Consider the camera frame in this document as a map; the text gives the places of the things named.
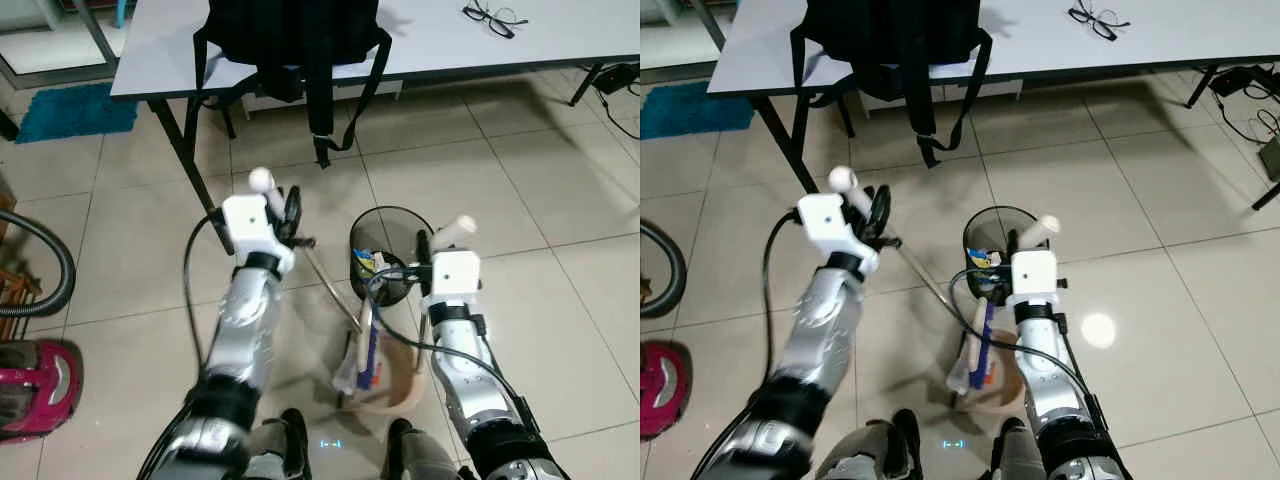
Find black mesh waste bin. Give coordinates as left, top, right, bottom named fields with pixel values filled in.
left=962, top=205, right=1041, bottom=304
left=349, top=205, right=437, bottom=307

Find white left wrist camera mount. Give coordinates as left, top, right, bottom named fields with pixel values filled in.
left=797, top=193, right=881, bottom=276
left=220, top=195, right=297, bottom=276

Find right robot leg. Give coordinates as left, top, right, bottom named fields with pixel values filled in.
left=384, top=418, right=469, bottom=480
left=990, top=417, right=1056, bottom=480

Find black adapter cable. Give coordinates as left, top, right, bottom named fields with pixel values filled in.
left=598, top=90, right=641, bottom=142
left=1213, top=95, right=1280, bottom=151

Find black power adapter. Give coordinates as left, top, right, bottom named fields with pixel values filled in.
left=1208, top=65, right=1264, bottom=99
left=590, top=62, right=641, bottom=97

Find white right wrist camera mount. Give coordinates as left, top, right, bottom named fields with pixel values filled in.
left=1008, top=250, right=1061, bottom=306
left=424, top=250, right=483, bottom=303

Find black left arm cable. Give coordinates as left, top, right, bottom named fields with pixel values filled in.
left=761, top=208, right=804, bottom=371
left=182, top=208, right=237, bottom=373

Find left robot leg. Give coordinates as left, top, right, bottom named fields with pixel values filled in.
left=815, top=408, right=923, bottom=480
left=243, top=407, right=312, bottom=480

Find magenta vacuum cleaner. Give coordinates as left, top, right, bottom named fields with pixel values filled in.
left=0, top=338, right=85, bottom=443
left=640, top=340, right=694, bottom=441

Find brown wooden rack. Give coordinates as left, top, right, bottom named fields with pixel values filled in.
left=0, top=262, right=43, bottom=343

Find beige long-handled dustpan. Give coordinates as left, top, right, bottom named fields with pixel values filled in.
left=948, top=214, right=1062, bottom=413
left=338, top=214, right=479, bottom=414

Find robot leg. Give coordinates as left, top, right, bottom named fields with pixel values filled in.
left=990, top=417, right=1056, bottom=480
left=243, top=407, right=312, bottom=480
left=815, top=408, right=923, bottom=480
left=384, top=418, right=469, bottom=480

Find white long low box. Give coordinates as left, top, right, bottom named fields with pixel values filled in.
left=240, top=80, right=406, bottom=113

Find black vacuum hose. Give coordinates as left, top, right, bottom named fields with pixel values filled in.
left=640, top=218, right=690, bottom=321
left=0, top=208, right=78, bottom=321

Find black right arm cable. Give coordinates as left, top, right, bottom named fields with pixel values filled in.
left=948, top=266, right=1111, bottom=433
left=364, top=264, right=536, bottom=433

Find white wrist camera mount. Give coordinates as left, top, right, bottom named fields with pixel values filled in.
left=1008, top=250, right=1061, bottom=306
left=424, top=250, right=483, bottom=303
left=220, top=195, right=297, bottom=276
left=797, top=193, right=881, bottom=276

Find black-framed eyeglasses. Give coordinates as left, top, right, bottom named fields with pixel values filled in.
left=462, top=1, right=530, bottom=40
left=1066, top=0, right=1132, bottom=42

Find black backpack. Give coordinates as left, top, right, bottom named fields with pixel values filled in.
left=192, top=0, right=394, bottom=169
left=789, top=0, right=994, bottom=169

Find white table with black legs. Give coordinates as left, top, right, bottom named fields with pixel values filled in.
left=110, top=0, right=641, bottom=216
left=705, top=0, right=1280, bottom=196

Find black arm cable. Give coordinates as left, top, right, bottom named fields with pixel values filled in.
left=364, top=264, right=536, bottom=433
left=948, top=266, right=1111, bottom=433
left=761, top=208, right=804, bottom=371
left=182, top=208, right=237, bottom=373

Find white metal-framed cabinet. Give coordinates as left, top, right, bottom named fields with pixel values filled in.
left=0, top=0, right=121, bottom=89
left=640, top=0, right=721, bottom=77

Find blue white long-handled broom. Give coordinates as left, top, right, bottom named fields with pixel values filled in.
left=247, top=166, right=386, bottom=396
left=828, top=166, right=996, bottom=393

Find teal shaggy floor mat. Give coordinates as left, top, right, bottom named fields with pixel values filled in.
left=15, top=82, right=139, bottom=145
left=640, top=82, right=757, bottom=141

